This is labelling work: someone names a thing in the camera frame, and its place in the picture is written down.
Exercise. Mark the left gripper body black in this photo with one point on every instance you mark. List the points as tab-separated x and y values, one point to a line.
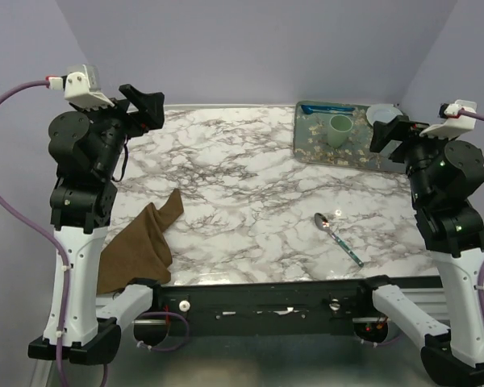
114	116

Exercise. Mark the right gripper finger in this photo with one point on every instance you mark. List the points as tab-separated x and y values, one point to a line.
394	145
398	124

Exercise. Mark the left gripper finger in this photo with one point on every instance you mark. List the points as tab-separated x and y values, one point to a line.
134	96
150	110

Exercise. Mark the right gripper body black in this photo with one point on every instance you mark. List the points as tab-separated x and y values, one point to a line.
415	142

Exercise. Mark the brown cloth napkin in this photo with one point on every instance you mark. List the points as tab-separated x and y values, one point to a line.
140	249

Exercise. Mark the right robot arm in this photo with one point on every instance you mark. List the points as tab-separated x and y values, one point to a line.
443	172

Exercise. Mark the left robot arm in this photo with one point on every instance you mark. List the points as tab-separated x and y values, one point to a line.
86	146

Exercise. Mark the small white plate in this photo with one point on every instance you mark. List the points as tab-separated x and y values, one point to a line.
384	113

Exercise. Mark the light green cup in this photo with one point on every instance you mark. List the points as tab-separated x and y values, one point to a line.
339	129

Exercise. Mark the blue plastic utensil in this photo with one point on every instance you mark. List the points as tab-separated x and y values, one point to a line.
311	109

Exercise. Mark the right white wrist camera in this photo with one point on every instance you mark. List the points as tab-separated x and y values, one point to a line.
455	123

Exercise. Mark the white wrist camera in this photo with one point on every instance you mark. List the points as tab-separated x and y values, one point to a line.
81	86
455	123

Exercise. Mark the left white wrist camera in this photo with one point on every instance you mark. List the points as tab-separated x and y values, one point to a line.
81	86

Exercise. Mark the spoon with teal handle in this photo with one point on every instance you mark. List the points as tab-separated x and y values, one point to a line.
323	224

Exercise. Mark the aluminium extrusion frame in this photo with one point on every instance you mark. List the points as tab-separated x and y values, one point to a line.
431	300

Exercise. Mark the black mounting base rail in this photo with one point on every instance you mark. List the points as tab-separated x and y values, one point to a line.
335	307

